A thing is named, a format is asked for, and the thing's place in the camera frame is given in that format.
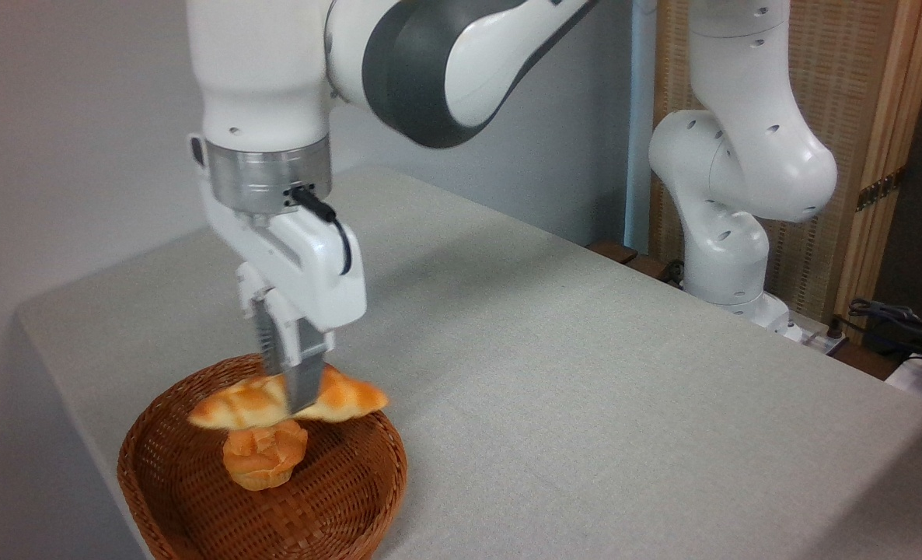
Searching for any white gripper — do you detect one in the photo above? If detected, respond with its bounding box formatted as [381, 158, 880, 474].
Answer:
[188, 134, 368, 415]

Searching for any long braided bread loaf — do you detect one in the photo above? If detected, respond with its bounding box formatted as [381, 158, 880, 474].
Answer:
[187, 364, 389, 431]

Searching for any round orange bread roll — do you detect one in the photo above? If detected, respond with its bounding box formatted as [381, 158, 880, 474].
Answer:
[222, 420, 309, 492]

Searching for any brown woven wicker basket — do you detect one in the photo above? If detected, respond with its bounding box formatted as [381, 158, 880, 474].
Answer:
[117, 353, 408, 560]

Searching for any grey tablecloth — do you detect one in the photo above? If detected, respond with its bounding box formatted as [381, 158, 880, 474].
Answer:
[16, 167, 922, 560]

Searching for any pale blue vertical pipe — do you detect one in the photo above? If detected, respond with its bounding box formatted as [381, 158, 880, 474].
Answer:
[624, 0, 658, 254]

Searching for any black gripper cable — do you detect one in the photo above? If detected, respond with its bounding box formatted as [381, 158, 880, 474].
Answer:
[290, 185, 353, 277]

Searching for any black cable bundle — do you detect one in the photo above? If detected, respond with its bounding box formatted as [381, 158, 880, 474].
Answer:
[828, 298, 922, 368]

